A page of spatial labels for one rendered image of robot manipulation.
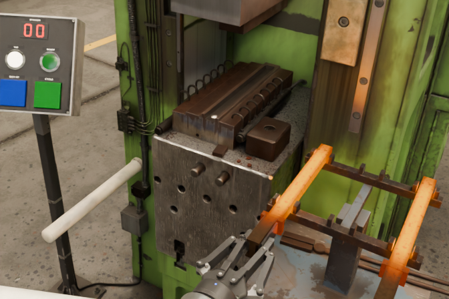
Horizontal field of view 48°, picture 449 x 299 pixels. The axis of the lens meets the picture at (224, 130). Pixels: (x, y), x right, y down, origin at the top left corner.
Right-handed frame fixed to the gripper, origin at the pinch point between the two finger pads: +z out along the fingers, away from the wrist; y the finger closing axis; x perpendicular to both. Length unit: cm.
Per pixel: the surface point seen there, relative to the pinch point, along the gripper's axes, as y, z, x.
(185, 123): -42, 37, -7
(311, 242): 2.1, 29.6, -24.8
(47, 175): -91, 27, -39
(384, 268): 22.3, 3.2, 0.8
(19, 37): -89, 24, 12
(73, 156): -163, 105, -103
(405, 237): 23.7, 12.6, 1.2
